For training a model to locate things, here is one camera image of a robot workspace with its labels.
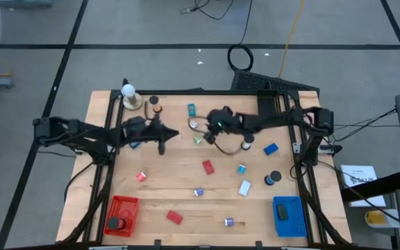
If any white bulb on wooden base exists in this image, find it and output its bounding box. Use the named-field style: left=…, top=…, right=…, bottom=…
left=121, top=83, right=144, bottom=112

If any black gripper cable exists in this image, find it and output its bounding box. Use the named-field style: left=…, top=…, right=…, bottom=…
left=143, top=99, right=152, bottom=122
left=187, top=116, right=243, bottom=156

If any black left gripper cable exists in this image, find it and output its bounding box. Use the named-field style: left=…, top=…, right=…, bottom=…
left=143, top=99, right=152, bottom=122

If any orange sand hourglass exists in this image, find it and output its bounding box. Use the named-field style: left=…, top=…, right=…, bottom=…
left=148, top=94, right=163, bottom=115

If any black coiled hanging cable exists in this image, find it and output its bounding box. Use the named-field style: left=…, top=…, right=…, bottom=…
left=226, top=0, right=256, bottom=72

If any yellow cable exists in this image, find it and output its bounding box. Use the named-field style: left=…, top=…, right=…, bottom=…
left=278, top=0, right=306, bottom=79

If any blue sand hourglass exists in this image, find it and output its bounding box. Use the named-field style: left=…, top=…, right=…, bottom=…
left=263, top=169, right=283, bottom=187

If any red rectangular box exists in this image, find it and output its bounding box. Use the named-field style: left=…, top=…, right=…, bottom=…
left=201, top=159, right=215, bottom=176
left=165, top=210, right=184, bottom=226

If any black floor cable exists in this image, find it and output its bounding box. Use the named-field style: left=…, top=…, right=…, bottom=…
left=180, top=0, right=235, bottom=21

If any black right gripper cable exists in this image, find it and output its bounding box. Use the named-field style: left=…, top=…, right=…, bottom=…
left=187, top=116, right=243, bottom=156

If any blue plastic basket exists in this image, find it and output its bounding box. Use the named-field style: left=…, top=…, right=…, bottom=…
left=272, top=196, right=308, bottom=238

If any white sand hourglass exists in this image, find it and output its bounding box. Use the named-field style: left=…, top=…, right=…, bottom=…
left=240, top=133, right=256, bottom=151

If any black rectangular box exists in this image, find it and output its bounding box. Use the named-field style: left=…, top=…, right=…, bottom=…
left=276, top=203, right=290, bottom=222

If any black beam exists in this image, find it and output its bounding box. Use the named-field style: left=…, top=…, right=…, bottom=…
left=340, top=169, right=400, bottom=203

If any red plastic basket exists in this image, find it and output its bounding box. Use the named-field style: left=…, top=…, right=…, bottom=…
left=103, top=194, right=140, bottom=238

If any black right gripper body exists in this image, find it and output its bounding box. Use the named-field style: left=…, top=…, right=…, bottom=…
left=207, top=106, right=243, bottom=135

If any white rectangular box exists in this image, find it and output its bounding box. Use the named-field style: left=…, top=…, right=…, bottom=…
left=237, top=179, right=252, bottom=197

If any red sand hourglass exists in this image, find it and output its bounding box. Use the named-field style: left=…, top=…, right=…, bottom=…
left=106, top=215, right=127, bottom=231

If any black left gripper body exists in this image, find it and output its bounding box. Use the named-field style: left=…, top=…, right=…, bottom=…
left=140, top=114, right=167, bottom=156

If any white booklet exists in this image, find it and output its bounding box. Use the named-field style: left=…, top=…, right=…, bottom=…
left=340, top=165, right=388, bottom=208

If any black aluminium table frame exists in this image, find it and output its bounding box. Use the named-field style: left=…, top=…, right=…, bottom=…
left=60, top=88, right=353, bottom=250

